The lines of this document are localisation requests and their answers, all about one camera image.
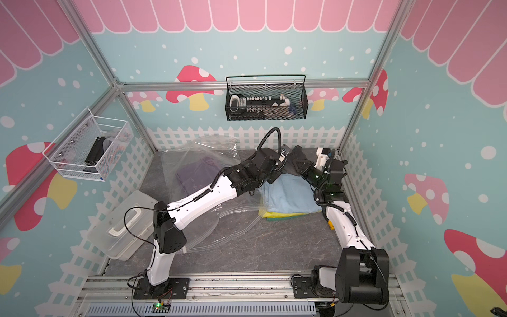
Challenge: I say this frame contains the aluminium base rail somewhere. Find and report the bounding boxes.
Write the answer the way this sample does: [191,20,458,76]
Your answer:
[70,271,410,316]

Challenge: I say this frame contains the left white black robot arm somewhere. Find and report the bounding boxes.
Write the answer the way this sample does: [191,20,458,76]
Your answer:
[123,127,285,293]

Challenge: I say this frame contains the white wire mesh basket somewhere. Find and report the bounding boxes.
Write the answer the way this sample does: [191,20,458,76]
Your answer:
[42,108,133,182]

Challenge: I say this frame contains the yellow green garment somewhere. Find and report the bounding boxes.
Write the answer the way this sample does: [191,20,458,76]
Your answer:
[259,210,308,221]

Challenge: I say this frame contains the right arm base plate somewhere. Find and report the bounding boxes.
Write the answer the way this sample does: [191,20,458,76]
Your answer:
[290,275,335,299]

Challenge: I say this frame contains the purple folded garment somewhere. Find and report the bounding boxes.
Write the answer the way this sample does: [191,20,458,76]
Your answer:
[176,157,220,196]

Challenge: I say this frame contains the light blue garment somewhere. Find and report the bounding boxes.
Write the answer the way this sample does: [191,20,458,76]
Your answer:
[260,174,320,214]

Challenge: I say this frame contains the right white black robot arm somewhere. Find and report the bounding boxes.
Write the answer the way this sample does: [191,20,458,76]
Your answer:
[287,146,389,311]

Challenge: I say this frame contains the translucent plastic storage box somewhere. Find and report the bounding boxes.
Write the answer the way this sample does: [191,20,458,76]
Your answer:
[87,191,157,261]

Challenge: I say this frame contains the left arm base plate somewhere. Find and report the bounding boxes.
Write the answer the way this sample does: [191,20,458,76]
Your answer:
[133,278,190,301]

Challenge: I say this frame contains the black wire mesh basket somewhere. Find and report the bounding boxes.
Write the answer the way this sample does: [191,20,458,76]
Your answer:
[224,75,309,121]

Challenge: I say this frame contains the small green circuit board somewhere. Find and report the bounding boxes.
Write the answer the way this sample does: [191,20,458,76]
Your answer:
[151,302,171,314]

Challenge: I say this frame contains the black part in white basket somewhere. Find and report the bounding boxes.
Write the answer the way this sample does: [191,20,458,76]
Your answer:
[85,137,106,166]

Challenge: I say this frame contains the clear plastic vacuum bag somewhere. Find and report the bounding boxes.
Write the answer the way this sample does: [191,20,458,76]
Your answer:
[153,135,272,254]

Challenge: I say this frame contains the white black items in basket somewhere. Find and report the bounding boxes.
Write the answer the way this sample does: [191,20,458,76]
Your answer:
[225,94,298,120]

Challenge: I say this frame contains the dark grey denim trousers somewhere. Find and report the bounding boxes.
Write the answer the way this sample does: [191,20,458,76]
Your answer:
[267,145,314,184]

